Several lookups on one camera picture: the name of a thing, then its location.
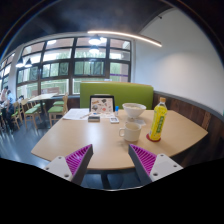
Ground clear plastic wrapper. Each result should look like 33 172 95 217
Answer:
135 117 148 128

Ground white paper sheets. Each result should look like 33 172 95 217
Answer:
62 107 91 121

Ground white ceramic mug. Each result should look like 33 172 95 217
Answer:
118 121 143 143

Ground yellow drink bottle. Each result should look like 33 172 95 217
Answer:
148 96 169 142

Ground black pendant ceiling lamps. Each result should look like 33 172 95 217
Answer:
14 34 103 69

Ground long curved light strip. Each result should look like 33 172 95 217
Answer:
87 30 163 48

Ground white ceramic bowl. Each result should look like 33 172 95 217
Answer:
121 102 147 120

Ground small dark box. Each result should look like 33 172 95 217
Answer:
87 114 101 123

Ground wooden chairs with green seats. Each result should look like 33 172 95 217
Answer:
0 93 70 130

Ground black-framed tablet with pictures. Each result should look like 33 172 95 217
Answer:
88 94 116 115

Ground wooden dining table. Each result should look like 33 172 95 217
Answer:
28 93 58 128

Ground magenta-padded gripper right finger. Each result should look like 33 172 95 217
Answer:
128 143 184 186

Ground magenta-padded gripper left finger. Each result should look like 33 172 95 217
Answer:
43 143 94 186

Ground green upholstered bench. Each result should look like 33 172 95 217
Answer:
79 81 155 111

